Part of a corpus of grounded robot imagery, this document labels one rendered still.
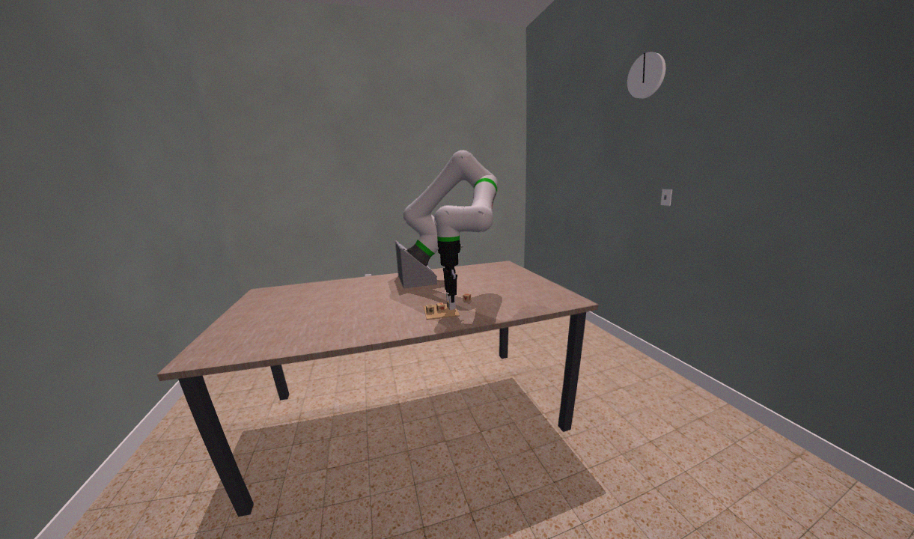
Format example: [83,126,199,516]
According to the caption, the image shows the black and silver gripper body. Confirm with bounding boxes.
[440,253,458,278]

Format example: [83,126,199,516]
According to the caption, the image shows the tan square mat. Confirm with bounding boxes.
[424,304,460,320]

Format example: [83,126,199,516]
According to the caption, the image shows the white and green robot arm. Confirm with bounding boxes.
[403,150,498,266]

